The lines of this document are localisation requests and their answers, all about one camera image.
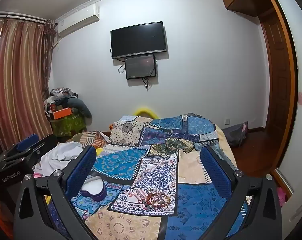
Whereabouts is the small black wall monitor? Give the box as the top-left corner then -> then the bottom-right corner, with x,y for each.
124,54 -> 157,80

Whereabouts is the red and gold bangle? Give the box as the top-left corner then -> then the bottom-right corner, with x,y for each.
145,193 -> 168,208

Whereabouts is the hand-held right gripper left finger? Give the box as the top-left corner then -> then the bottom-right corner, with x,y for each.
13,145 -> 97,240

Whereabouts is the green patterned cloth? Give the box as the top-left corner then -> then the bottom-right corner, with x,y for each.
49,114 -> 88,138

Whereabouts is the yellow ring toy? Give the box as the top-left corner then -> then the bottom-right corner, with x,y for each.
133,107 -> 159,119

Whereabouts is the white cloth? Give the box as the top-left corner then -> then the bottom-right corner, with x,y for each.
32,141 -> 84,177

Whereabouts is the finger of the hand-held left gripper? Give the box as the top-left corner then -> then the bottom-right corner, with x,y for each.
22,134 -> 59,167
0,133 -> 40,161

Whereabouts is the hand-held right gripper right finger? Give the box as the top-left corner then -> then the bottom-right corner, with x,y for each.
200,145 -> 283,240

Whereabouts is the pink slipper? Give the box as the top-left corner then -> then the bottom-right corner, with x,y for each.
276,186 -> 288,207

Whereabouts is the black wall television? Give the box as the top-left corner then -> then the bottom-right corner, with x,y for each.
110,21 -> 168,60

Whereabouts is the grey bag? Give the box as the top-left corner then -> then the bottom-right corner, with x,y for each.
221,121 -> 249,148

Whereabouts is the pile of clothes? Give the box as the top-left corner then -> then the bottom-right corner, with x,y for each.
43,87 -> 93,125

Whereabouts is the patchwork printed blanket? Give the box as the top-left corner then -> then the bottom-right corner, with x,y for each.
48,112 -> 252,240

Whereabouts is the white air conditioner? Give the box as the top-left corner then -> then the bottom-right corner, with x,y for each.
56,4 -> 101,38

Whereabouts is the striped red curtain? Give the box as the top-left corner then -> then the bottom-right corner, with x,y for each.
0,17 -> 58,150

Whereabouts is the striped orange cloth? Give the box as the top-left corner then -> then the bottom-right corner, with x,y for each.
72,131 -> 109,148

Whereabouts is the brown wooden door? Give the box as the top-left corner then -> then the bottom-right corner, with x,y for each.
260,7 -> 293,143

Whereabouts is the orange box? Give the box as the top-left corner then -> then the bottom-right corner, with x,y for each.
52,107 -> 74,120

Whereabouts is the purple heart-shaped box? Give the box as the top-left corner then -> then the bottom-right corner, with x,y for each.
80,176 -> 108,202

